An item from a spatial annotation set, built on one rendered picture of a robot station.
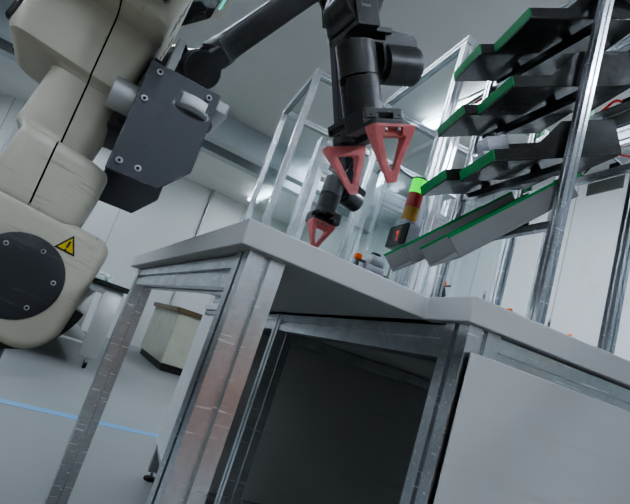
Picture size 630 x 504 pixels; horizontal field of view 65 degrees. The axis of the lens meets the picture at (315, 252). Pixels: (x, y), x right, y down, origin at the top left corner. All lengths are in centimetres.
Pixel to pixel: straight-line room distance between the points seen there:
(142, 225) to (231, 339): 1032
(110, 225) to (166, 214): 112
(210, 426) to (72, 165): 37
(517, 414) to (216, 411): 33
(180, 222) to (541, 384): 1052
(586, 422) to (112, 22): 80
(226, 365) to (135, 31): 49
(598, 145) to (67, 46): 94
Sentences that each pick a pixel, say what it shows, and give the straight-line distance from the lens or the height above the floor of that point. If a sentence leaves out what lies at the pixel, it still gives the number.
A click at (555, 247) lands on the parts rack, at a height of 106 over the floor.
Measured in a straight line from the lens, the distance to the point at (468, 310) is 58.
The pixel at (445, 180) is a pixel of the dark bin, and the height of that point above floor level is 119.
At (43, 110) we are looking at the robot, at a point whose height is 94.
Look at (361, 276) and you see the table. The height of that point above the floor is 85.
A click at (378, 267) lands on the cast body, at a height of 105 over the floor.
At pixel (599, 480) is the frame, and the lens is 74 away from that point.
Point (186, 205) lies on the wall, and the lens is 1106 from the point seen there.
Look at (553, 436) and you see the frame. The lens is 67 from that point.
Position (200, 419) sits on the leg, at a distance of 55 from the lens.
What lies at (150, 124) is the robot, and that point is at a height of 96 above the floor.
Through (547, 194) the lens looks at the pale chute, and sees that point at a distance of 103.
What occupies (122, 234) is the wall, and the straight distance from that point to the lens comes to 1078.
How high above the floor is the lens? 73
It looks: 12 degrees up
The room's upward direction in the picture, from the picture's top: 18 degrees clockwise
